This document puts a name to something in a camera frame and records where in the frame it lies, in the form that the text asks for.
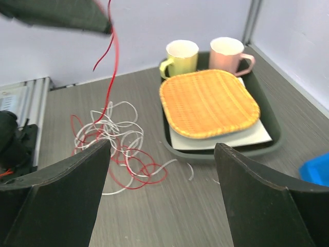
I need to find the pink ceramic mug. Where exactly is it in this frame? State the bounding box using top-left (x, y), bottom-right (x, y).
top-left (209, 37), bottom-right (255, 77)

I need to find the yellow green ceramic mug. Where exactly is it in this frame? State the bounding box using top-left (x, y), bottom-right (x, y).
top-left (159, 40), bottom-right (199, 80)

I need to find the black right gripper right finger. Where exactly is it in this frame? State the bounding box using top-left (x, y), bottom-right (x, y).
top-left (214, 144), bottom-right (328, 246)

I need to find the red thin wire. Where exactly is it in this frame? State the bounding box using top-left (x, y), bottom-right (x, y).
top-left (70, 0), bottom-right (169, 191)

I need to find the blue three-compartment plastic bin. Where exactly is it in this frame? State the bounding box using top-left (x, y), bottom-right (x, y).
top-left (299, 153), bottom-right (329, 187)

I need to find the orange woven mat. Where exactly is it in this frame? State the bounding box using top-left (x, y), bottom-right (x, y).
top-left (159, 69), bottom-right (261, 139)

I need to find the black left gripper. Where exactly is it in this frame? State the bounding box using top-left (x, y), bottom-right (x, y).
top-left (1, 0), bottom-right (112, 35)

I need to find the aluminium frame post left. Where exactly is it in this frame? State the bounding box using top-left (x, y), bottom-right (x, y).
top-left (242, 0), bottom-right (263, 46)

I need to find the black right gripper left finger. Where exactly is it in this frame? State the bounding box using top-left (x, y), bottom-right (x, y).
top-left (1, 140), bottom-right (111, 247)

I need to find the white thin wire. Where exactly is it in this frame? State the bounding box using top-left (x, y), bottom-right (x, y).
top-left (74, 100), bottom-right (195, 196)

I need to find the white paper sheet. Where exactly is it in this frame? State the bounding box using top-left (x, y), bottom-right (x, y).
top-left (168, 77), bottom-right (273, 151)

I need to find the slotted cable duct rail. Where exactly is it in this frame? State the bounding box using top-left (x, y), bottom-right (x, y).
top-left (1, 86), bottom-right (27, 113)

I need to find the dark green plastic tray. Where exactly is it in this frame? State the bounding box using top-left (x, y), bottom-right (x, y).
top-left (160, 52), bottom-right (283, 163)

